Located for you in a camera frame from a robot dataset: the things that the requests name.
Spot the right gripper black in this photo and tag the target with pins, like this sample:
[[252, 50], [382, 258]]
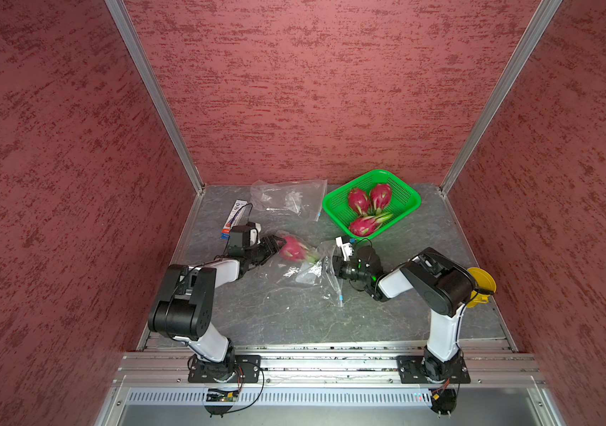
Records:
[[337, 265]]

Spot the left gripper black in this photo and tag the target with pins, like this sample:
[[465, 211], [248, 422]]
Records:
[[269, 251]]

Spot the dragon fruit bag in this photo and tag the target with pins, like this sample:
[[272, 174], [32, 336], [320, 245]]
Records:
[[296, 251], [380, 196]]

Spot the clear zip-top bag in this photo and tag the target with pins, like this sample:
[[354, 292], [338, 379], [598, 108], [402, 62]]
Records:
[[301, 199], [304, 275]]

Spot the dragon fruit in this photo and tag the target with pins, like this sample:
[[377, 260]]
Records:
[[359, 202], [365, 226]]

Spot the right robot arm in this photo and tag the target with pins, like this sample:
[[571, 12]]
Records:
[[445, 286]]

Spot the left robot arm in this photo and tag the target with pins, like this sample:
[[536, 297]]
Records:
[[182, 310]]

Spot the white toothpaste box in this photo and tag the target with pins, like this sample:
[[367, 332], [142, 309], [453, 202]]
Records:
[[234, 216]]

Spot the yellow cup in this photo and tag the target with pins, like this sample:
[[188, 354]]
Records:
[[485, 287]]

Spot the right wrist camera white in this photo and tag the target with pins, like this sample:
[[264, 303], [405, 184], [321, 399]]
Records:
[[346, 246]]

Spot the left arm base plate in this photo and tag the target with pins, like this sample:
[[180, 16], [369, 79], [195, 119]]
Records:
[[234, 369]]

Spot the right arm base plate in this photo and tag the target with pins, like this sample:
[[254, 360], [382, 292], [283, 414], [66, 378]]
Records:
[[431, 371]]

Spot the aluminium rail frame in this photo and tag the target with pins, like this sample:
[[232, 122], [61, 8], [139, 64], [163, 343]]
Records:
[[357, 375]]

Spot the left corner aluminium post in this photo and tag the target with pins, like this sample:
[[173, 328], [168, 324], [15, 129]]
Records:
[[123, 22]]

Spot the corner aluminium post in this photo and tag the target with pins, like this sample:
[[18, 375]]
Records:
[[123, 22], [527, 44]]

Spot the right corner aluminium post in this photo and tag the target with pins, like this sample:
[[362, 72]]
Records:
[[527, 44]]

